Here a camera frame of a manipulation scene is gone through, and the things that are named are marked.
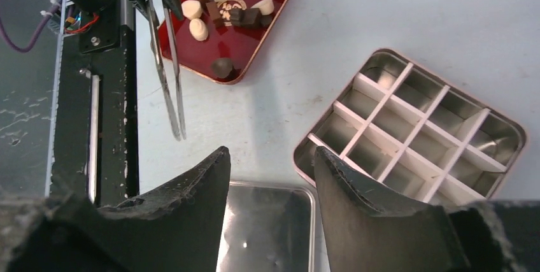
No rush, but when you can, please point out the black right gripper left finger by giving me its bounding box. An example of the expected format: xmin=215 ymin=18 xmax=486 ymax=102
xmin=1 ymin=146 xmax=231 ymax=271

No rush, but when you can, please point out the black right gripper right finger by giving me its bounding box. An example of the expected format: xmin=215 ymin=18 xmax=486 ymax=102
xmin=314 ymin=147 xmax=539 ymax=271

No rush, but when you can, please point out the white oval chocolate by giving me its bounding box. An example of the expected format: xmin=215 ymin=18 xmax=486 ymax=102
xmin=181 ymin=0 xmax=203 ymax=20
xmin=189 ymin=18 xmax=209 ymax=41

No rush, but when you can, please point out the brown bar chocolate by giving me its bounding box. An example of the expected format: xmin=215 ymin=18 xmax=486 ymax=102
xmin=206 ymin=1 xmax=224 ymax=28

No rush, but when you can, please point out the dark square chocolate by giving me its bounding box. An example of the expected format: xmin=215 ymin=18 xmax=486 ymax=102
xmin=241 ymin=8 xmax=262 ymax=29

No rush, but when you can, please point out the white chocolate near centre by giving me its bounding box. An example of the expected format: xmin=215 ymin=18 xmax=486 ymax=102
xmin=252 ymin=0 xmax=274 ymax=16

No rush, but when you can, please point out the round dark chocolate piece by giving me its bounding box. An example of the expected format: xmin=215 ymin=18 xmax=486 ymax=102
xmin=211 ymin=57 xmax=235 ymax=79

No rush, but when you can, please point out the red rectangular tray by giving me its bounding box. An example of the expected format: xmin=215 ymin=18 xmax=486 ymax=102
xmin=172 ymin=0 xmax=288 ymax=85

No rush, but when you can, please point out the silver metal tin lid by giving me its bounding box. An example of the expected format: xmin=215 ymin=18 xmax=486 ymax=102
xmin=216 ymin=181 xmax=316 ymax=271

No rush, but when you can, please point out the pink tin with white dividers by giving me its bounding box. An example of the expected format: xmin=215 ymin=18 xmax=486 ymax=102
xmin=293 ymin=48 xmax=527 ymax=206

